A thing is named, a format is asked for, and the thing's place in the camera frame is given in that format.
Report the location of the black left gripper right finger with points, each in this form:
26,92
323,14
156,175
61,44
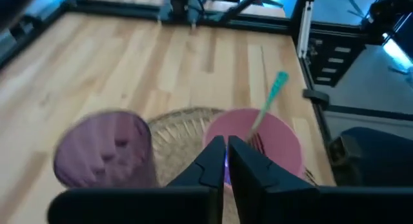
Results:
274,201

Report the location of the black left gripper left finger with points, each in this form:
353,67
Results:
193,198

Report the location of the iridescent metal spoon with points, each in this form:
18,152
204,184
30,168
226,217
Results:
226,167

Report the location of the pink ceramic bowl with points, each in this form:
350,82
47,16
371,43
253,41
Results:
284,143

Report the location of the purple plastic tumbler cup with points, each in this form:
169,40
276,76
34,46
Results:
103,153

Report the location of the iridescent metal fork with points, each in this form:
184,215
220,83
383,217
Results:
274,88

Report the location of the round woven straw placemat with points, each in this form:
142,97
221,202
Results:
177,137

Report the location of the person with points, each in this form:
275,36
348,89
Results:
374,159

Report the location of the black vented box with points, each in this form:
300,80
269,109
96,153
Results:
335,59

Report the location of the white metal bracket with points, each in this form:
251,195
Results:
305,30

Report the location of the black aluminium table frame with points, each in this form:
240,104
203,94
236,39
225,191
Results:
251,24

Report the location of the black diagonal frame brace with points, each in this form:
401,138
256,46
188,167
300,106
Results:
242,7

